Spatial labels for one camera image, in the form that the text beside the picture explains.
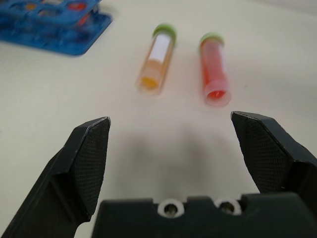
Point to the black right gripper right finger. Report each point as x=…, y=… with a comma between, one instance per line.
x=270, y=153

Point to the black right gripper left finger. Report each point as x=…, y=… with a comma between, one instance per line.
x=71, y=168

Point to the red liquid tube green cap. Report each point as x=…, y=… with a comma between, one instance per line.
x=214, y=72

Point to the orange liquid tube green cap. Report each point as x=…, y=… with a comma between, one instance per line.
x=155, y=62

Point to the blue tube rack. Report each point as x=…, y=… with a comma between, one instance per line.
x=49, y=29

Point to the small orange object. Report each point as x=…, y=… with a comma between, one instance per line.
x=30, y=6

